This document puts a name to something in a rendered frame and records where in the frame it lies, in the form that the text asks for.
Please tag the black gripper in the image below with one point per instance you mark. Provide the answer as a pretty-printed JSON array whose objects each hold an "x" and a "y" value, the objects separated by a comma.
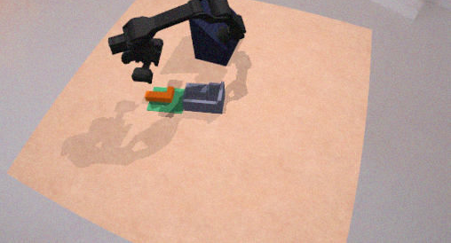
[{"x": 147, "y": 56}]

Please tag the orange block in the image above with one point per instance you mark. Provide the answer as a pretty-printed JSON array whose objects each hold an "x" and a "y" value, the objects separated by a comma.
[{"x": 164, "y": 96}]

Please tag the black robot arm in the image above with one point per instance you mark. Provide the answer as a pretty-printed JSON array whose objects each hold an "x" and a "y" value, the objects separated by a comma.
[{"x": 138, "y": 32}]

